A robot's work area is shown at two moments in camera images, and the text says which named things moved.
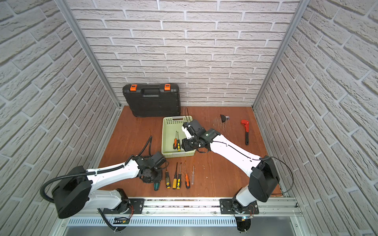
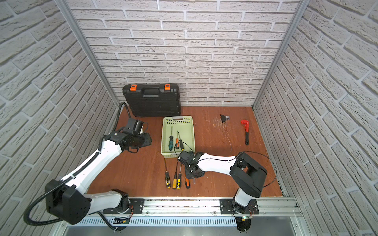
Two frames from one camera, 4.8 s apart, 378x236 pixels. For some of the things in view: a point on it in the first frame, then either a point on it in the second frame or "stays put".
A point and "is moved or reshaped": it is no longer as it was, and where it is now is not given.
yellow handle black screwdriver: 174,180 stays put
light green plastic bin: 170,126 stays put
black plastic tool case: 147,100 stays put
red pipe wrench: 246,123 stays put
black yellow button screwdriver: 179,178 stays put
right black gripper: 185,143 → 188,175
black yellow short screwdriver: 178,143 is moved or reshaped
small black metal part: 224,118 stays put
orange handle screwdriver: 187,183 stays put
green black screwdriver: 156,186 → 171,145
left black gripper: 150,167 → 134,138
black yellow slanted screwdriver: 167,180 stays put
